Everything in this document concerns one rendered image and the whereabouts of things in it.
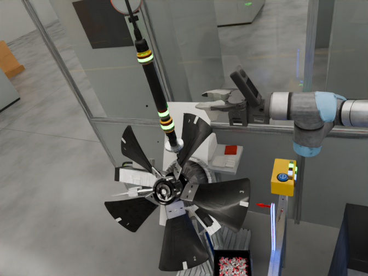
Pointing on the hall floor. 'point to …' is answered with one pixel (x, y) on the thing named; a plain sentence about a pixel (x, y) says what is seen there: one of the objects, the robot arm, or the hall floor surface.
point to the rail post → (285, 242)
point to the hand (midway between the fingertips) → (201, 98)
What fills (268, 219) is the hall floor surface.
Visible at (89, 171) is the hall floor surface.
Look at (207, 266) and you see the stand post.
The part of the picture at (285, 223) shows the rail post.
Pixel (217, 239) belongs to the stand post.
